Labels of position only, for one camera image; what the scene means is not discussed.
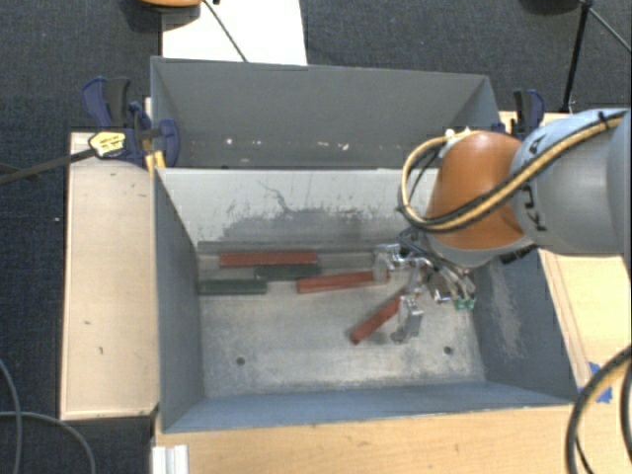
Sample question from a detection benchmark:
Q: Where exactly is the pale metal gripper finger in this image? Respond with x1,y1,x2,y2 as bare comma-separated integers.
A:
389,294,426,345
372,243,399,286

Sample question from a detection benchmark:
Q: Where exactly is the red-brown flat block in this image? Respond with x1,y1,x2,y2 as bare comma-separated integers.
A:
295,270,380,295
218,250,320,270
349,293,404,347

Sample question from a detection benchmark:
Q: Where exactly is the dark green flat block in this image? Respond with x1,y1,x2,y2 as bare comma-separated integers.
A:
254,264,323,282
197,278,270,297

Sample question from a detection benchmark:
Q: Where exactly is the grey metal bin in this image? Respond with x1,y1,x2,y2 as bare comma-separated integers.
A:
149,55,580,435

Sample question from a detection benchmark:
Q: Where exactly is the pale wood flat board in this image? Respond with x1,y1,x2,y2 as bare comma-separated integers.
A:
58,130,162,422

